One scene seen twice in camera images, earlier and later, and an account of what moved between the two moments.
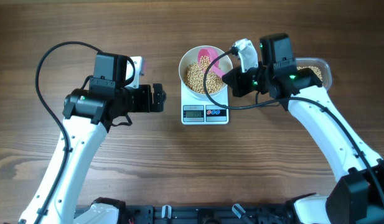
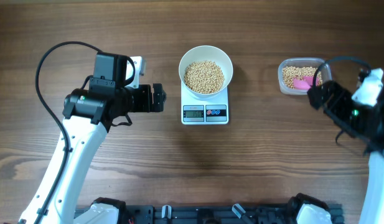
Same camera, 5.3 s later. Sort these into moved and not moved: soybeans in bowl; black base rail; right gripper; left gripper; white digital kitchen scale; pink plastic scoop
Moved: pink plastic scoop; right gripper
Not moved: left gripper; soybeans in bowl; white digital kitchen scale; black base rail
